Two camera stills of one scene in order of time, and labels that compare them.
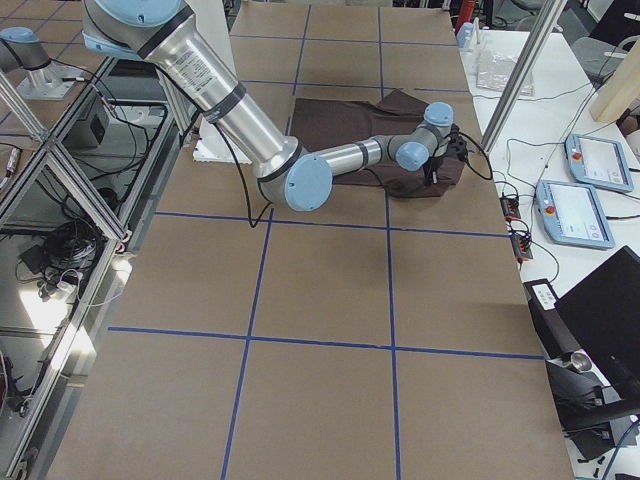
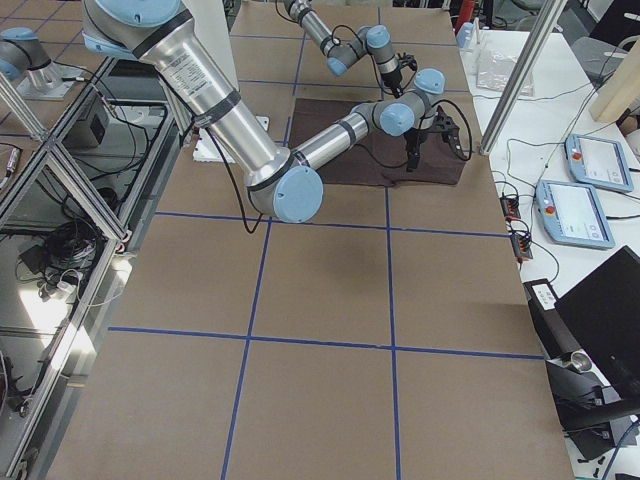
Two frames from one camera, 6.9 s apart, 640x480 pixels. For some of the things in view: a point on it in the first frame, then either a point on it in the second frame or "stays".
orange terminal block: x=510 y=207 stays
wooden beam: x=622 y=90 stays
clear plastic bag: x=497 y=71 stays
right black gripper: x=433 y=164 → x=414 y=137
